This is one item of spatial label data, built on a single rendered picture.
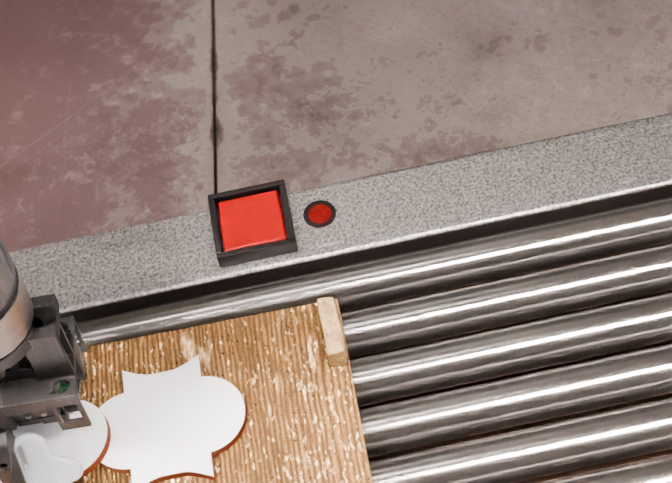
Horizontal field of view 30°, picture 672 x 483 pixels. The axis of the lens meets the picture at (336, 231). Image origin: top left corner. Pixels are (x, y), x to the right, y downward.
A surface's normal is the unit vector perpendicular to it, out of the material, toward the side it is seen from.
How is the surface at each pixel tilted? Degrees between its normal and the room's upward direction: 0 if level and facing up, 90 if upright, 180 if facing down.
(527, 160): 0
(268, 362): 0
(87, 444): 5
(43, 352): 90
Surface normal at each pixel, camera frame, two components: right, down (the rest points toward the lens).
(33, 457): 0.11, 0.53
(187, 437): -0.11, -0.56
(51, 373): 0.15, 0.80
